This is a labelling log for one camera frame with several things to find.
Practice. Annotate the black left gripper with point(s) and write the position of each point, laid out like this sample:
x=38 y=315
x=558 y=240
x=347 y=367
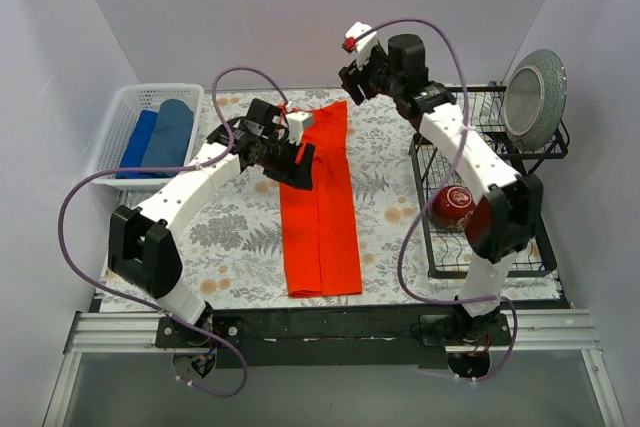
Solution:
x=288 y=163

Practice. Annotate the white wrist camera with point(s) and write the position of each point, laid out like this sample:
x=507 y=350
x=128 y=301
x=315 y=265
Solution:
x=298 y=122
x=360 y=39

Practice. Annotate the grey patterned plate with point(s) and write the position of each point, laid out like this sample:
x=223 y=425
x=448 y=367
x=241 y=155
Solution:
x=534 y=100

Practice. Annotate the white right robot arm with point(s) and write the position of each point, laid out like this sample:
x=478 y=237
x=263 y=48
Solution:
x=507 y=204

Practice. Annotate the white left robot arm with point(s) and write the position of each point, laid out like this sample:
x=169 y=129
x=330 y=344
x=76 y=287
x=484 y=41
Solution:
x=142 y=246

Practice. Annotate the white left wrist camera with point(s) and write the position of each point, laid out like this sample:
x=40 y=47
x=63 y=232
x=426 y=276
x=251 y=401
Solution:
x=298 y=122

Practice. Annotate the grey blue rolled shirt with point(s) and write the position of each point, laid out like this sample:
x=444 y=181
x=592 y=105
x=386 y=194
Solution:
x=170 y=137

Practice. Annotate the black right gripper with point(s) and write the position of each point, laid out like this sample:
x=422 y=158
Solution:
x=361 y=75

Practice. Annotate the royal blue rolled shirt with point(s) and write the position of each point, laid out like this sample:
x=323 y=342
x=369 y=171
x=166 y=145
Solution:
x=139 y=140

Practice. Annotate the white plastic basket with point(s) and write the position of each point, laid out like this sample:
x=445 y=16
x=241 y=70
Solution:
x=123 y=113

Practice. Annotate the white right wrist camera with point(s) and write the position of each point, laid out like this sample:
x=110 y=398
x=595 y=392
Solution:
x=360 y=39

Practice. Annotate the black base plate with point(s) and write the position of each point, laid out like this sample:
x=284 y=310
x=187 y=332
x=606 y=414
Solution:
x=412 y=335

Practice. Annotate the red bowl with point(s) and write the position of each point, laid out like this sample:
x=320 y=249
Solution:
x=453 y=207

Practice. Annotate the orange t shirt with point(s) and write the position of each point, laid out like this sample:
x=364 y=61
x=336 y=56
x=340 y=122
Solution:
x=320 y=243

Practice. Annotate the aluminium frame rail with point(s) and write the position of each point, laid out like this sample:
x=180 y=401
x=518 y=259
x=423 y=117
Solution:
x=147 y=332

